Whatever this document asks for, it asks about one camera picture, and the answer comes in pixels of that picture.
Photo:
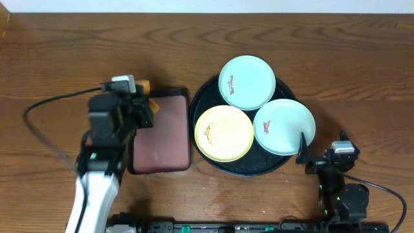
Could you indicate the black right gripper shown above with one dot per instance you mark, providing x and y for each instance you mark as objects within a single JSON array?
[{"x": 317, "y": 163}]

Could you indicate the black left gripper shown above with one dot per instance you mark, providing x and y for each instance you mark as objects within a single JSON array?
[{"x": 144, "y": 113}]

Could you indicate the yellow green scrub sponge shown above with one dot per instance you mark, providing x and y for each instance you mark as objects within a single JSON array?
[{"x": 143, "y": 86}]

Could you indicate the yellow plate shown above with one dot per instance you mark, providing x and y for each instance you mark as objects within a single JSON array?
[{"x": 224, "y": 133}]

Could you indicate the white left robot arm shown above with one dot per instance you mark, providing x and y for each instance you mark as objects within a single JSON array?
[{"x": 104, "y": 155}]

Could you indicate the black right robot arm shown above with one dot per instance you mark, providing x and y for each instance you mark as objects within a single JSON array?
[{"x": 344, "y": 202}]

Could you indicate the black rectangular water tray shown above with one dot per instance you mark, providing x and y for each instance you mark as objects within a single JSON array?
[{"x": 165, "y": 147}]

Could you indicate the round black serving tray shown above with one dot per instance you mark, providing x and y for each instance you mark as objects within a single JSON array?
[{"x": 257, "y": 161}]

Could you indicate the near mint green plate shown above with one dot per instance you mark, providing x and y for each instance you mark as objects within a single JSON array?
[{"x": 280, "y": 124}]

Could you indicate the mint green plate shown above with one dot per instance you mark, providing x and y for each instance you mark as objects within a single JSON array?
[
  {"x": 247, "y": 82},
  {"x": 280, "y": 124}
]

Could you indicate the far mint green plate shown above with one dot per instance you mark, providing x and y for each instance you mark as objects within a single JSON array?
[{"x": 247, "y": 82}]

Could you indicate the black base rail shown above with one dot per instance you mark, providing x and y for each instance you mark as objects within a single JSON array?
[{"x": 126, "y": 222}]

